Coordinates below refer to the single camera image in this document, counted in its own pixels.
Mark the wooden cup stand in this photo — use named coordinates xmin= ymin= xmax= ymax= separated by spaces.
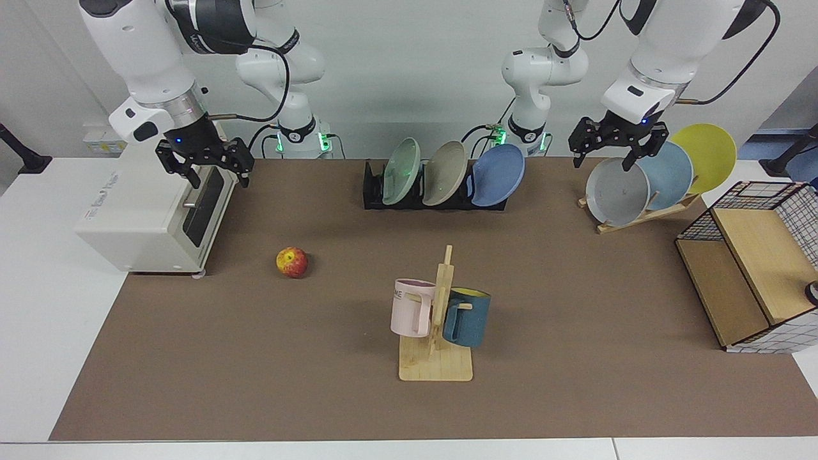
xmin=399 ymin=245 xmax=474 ymax=382

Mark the light blue plate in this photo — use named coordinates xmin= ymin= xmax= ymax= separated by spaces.
xmin=636 ymin=141 xmax=694 ymax=211

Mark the pink cup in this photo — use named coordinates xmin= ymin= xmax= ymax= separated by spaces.
xmin=390 ymin=279 xmax=436 ymax=338

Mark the grey plate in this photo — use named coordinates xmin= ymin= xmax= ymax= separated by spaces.
xmin=585 ymin=157 xmax=651 ymax=228

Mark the dark teal cup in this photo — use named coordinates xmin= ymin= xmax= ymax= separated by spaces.
xmin=442 ymin=288 xmax=491 ymax=349

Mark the white box with yellow label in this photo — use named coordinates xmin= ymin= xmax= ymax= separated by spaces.
xmin=82 ymin=126 xmax=128 ymax=158

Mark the pale green plate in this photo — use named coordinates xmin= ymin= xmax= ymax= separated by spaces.
xmin=382 ymin=137 xmax=422 ymax=206

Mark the wooden plate stand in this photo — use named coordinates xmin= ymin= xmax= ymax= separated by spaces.
xmin=578 ymin=192 xmax=700 ymax=235

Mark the brown table cloth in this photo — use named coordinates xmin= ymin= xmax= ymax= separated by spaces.
xmin=49 ymin=158 xmax=818 ymax=441

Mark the wire basket with wooden floor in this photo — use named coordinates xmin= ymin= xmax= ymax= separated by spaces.
xmin=675 ymin=181 xmax=818 ymax=354

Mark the red yellow apple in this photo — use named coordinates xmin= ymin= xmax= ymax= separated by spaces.
xmin=276 ymin=247 xmax=309 ymax=279

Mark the black dish rack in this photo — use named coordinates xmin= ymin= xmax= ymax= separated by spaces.
xmin=363 ymin=160 xmax=509 ymax=211

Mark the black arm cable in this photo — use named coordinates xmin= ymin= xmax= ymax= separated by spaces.
xmin=206 ymin=40 xmax=291 ymax=123
xmin=676 ymin=0 xmax=782 ymax=106

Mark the pale toaster oven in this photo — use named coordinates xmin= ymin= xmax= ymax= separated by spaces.
xmin=73 ymin=121 xmax=238 ymax=277

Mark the yellow plate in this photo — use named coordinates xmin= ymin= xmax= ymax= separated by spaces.
xmin=670 ymin=123 xmax=737 ymax=195

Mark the beige plate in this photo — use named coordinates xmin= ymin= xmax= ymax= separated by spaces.
xmin=422 ymin=141 xmax=468 ymax=207

